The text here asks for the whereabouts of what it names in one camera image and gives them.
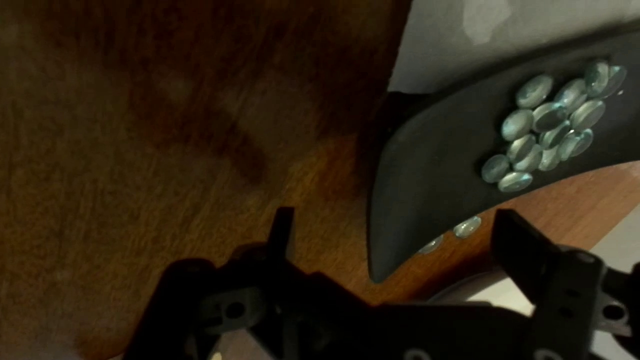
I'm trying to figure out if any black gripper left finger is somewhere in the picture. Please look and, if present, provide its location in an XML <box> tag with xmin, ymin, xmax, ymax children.
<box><xmin>267</xmin><ymin>204</ymin><xmax>301</xmax><ymax>263</ymax></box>

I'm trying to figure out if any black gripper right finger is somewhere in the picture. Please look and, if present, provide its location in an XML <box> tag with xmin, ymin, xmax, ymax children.
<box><xmin>488</xmin><ymin>206</ymin><xmax>563</xmax><ymax>306</ymax></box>

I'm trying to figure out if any clear glass marble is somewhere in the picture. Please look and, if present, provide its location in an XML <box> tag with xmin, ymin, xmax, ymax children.
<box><xmin>453</xmin><ymin>214</ymin><xmax>485</xmax><ymax>240</ymax></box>
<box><xmin>480</xmin><ymin>154</ymin><xmax>513</xmax><ymax>186</ymax></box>
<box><xmin>602</xmin><ymin>63</ymin><xmax>629</xmax><ymax>98</ymax></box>
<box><xmin>514</xmin><ymin>72</ymin><xmax>557</xmax><ymax>109</ymax></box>
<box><xmin>531</xmin><ymin>100</ymin><xmax>569</xmax><ymax>134</ymax></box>
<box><xmin>514</xmin><ymin>143</ymin><xmax>546</xmax><ymax>173</ymax></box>
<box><xmin>418</xmin><ymin>233</ymin><xmax>449</xmax><ymax>257</ymax></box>
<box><xmin>559</xmin><ymin>127</ymin><xmax>596</xmax><ymax>161</ymax></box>
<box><xmin>554</xmin><ymin>75</ymin><xmax>590</xmax><ymax>111</ymax></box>
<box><xmin>539</xmin><ymin>122</ymin><xmax>573</xmax><ymax>149</ymax></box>
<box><xmin>569</xmin><ymin>98</ymin><xmax>608</xmax><ymax>131</ymax></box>
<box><xmin>507</xmin><ymin>134</ymin><xmax>539</xmax><ymax>163</ymax></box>
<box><xmin>501</xmin><ymin>107</ymin><xmax>536</xmax><ymax>143</ymax></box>
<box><xmin>499</xmin><ymin>169</ymin><xmax>536</xmax><ymax>194</ymax></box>
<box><xmin>582</xmin><ymin>57</ymin><xmax>612</xmax><ymax>96</ymax></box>
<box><xmin>539</xmin><ymin>146</ymin><xmax>565</xmax><ymax>173</ymax></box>

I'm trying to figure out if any white plate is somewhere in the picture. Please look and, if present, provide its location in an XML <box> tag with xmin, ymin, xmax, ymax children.
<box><xmin>426</xmin><ymin>197</ymin><xmax>640</xmax><ymax>360</ymax></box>

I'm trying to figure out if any white paper placemat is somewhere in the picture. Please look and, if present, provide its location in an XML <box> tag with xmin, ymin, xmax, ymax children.
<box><xmin>388</xmin><ymin>0</ymin><xmax>640</xmax><ymax>96</ymax></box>

